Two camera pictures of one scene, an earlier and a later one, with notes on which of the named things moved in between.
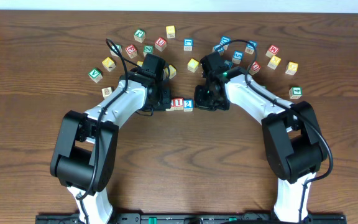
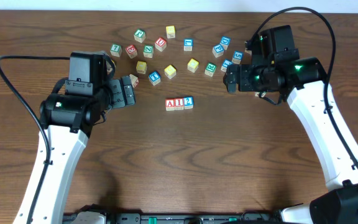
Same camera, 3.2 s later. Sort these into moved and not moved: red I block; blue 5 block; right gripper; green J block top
Moved: right gripper
Not moved: green J block top; red I block; blue 5 block
